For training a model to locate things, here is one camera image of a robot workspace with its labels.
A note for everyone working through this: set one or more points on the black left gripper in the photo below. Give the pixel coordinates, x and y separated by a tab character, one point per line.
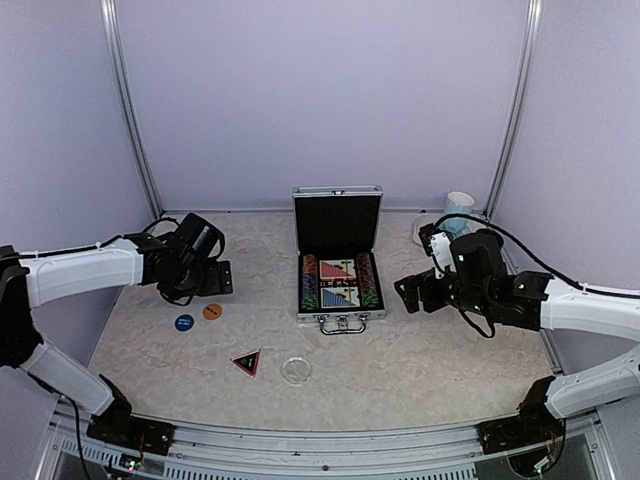
214	285

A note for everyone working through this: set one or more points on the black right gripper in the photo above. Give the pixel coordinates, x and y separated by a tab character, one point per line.
412	296

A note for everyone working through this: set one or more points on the green chip group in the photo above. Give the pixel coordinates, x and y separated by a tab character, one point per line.
370	300

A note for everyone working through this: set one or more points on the red playing card deck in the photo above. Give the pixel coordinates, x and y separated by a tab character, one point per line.
337	269

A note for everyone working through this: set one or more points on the green chip stack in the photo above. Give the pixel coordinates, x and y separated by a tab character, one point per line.
309	301

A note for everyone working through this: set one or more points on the black triangular dealer button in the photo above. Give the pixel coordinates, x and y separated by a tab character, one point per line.
248	362

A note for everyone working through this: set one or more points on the aluminium poker case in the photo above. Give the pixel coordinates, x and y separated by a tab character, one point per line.
338	222

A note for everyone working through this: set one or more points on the clear round plastic lid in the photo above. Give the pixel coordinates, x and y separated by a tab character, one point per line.
296	370

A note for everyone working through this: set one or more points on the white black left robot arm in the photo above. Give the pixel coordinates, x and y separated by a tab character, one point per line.
30	280

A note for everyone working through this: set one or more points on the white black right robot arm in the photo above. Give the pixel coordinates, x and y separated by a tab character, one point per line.
551	400

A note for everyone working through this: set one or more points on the orange round button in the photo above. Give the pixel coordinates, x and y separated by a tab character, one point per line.
212	312

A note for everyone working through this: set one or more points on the right poker chip row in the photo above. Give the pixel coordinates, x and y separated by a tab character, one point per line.
366	275

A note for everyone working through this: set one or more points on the poker chip row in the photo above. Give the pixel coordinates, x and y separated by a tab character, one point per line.
309	274
366	275

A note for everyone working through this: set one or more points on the blue small blind button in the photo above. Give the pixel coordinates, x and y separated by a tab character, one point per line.
184	322

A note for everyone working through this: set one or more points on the white swirl plate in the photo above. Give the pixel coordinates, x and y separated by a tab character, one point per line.
418	224

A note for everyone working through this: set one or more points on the red dice row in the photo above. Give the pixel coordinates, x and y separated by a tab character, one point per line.
339	283

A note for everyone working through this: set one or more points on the left poker chip row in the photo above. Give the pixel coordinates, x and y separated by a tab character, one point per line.
309	274

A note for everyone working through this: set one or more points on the light blue ribbed cup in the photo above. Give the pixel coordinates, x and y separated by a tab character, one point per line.
457	202

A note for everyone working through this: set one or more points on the front aluminium rail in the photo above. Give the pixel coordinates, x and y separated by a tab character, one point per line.
208	452

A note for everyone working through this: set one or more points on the right aluminium frame post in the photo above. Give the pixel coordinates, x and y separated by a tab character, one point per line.
524	70

